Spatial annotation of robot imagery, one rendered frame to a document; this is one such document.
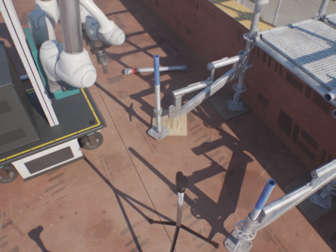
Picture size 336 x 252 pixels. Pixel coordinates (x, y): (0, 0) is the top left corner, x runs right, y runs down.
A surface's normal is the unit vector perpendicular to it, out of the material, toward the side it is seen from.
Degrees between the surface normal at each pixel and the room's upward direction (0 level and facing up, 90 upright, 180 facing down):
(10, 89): 90
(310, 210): 0
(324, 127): 90
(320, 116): 90
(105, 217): 0
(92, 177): 0
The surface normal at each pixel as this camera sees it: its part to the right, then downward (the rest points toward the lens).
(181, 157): 0.00, -0.68
